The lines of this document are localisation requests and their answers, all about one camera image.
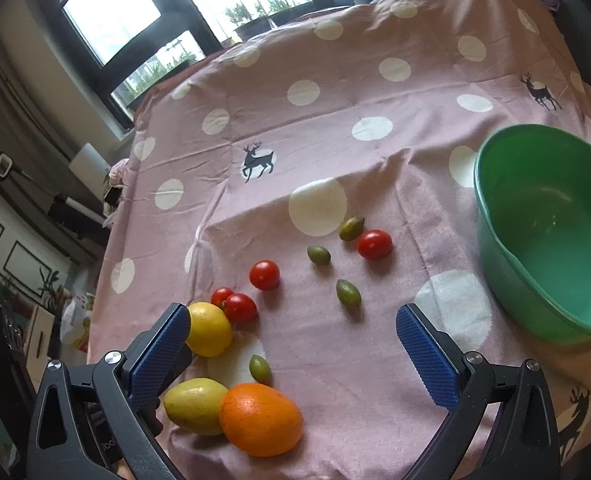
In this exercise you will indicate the yellow lemon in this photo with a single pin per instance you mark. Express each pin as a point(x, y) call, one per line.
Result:
point(210, 331)

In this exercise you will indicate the orange fruit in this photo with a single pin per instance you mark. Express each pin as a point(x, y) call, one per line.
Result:
point(260, 420)

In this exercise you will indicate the black window frame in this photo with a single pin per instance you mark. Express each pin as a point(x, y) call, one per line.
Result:
point(121, 48)

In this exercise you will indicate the pink polka dot tablecloth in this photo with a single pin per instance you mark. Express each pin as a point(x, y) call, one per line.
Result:
point(264, 150)

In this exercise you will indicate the potted plant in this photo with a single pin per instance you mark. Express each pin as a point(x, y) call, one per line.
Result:
point(248, 25)

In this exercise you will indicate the green plastic bowl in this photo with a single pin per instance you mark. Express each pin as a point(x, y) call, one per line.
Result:
point(533, 189)

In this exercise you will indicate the large red tomato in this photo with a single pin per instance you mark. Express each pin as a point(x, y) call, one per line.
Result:
point(374, 244)

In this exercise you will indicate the red cherry tomato with stem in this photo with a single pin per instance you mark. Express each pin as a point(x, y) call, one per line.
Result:
point(240, 308)

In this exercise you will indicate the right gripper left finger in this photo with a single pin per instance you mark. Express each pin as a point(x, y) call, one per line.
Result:
point(83, 414)

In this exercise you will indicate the small green olive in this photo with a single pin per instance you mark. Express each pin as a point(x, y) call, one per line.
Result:
point(260, 370)
point(319, 255)

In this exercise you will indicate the white paper roll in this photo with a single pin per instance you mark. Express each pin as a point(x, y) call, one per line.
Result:
point(91, 169)

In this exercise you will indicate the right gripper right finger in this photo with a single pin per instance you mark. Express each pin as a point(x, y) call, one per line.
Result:
point(523, 442)

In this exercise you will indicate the brownish green olive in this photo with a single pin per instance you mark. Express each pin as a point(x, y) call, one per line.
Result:
point(352, 228)

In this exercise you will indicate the yellow-green mango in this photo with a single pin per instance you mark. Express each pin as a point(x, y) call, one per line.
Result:
point(194, 405)

